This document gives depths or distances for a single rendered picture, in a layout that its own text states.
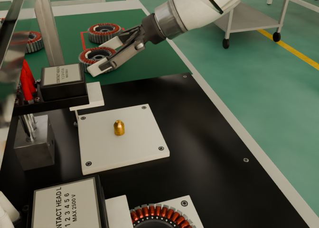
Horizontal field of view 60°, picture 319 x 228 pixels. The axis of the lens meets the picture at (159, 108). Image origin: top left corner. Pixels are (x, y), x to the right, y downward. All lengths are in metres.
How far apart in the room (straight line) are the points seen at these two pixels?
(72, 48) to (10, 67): 0.72
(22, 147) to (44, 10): 0.27
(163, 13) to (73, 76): 0.34
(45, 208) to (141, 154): 0.25
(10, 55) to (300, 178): 1.51
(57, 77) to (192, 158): 0.26
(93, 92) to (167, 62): 0.40
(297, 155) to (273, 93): 0.63
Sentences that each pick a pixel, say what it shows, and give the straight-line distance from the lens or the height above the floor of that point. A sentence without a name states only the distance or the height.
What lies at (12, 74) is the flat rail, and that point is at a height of 1.03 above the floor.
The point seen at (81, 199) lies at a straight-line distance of 0.27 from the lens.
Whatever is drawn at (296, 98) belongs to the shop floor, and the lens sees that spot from 2.21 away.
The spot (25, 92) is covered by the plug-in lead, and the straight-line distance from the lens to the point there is 0.43.
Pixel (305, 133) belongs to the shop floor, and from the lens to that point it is 1.91.
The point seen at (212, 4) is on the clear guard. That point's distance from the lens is 0.40.
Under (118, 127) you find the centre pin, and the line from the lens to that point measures 0.51.
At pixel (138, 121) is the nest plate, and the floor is 0.78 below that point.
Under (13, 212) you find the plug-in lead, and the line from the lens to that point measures 0.29.
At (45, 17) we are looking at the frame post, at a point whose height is 0.95.
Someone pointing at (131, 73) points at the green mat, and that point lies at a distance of 0.78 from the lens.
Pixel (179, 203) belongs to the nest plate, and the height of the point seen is 0.78.
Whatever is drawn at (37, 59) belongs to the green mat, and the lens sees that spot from 0.92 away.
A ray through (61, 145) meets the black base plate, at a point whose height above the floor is 0.77.
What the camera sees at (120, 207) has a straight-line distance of 0.30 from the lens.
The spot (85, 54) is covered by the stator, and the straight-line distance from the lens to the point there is 0.82.
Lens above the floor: 1.13
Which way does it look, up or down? 37 degrees down
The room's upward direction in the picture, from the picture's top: straight up
